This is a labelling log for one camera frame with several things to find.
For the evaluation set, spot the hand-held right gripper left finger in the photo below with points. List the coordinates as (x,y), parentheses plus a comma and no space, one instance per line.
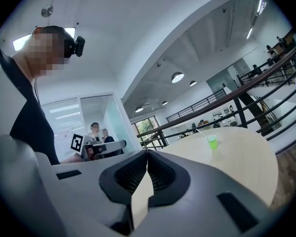
(88,194)

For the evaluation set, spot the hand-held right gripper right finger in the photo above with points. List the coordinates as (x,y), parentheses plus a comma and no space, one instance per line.
(199,206)

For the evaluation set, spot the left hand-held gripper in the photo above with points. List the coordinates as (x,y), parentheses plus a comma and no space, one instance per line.
(77,143)

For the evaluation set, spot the green cup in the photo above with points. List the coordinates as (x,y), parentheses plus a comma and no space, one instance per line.
(212,143)

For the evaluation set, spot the white striped straw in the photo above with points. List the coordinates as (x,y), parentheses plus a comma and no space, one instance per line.
(201,133)

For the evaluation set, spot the person's left forearm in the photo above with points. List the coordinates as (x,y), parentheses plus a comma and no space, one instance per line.
(71,159)

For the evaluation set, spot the black framed window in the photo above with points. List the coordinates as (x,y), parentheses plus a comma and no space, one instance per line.
(145,130)

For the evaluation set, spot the round pendant ceiling lamp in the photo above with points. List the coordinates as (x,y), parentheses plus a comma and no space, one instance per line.
(139,109)
(193,83)
(177,78)
(164,103)

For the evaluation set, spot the person's black shirt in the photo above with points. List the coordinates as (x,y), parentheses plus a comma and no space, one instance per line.
(32,122)

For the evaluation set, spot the round beige table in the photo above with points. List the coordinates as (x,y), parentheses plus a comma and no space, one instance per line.
(241,112)

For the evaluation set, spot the person's head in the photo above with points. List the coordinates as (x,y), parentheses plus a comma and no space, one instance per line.
(44,51)

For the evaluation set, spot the rectangular ceiling light panel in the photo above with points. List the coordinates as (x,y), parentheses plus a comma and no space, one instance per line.
(21,42)

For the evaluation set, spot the round metal ceiling fixture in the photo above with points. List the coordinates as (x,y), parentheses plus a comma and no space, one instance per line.
(47,11)

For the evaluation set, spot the black head-mounted camera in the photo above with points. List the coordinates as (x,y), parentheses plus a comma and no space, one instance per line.
(79,46)

